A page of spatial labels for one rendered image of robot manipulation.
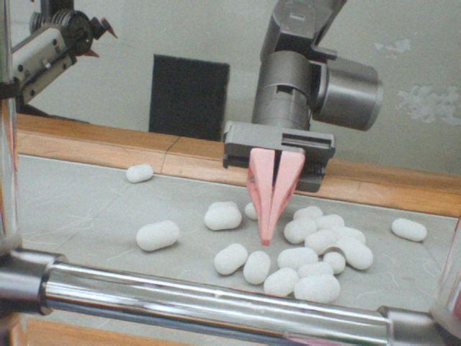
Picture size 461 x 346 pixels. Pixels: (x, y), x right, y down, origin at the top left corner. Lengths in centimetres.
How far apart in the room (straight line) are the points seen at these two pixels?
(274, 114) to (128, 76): 221
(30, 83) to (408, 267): 82
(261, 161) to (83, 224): 17
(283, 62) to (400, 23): 200
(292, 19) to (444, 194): 29
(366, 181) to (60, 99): 241
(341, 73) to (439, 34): 203
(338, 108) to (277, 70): 7
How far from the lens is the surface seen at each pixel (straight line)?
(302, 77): 43
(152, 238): 34
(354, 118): 44
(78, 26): 111
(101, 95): 265
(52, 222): 41
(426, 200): 56
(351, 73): 46
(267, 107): 40
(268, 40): 49
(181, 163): 53
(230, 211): 39
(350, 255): 37
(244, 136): 36
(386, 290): 37
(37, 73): 99
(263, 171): 35
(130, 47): 255
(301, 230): 39
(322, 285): 31
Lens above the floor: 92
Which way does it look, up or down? 19 degrees down
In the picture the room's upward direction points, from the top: 7 degrees clockwise
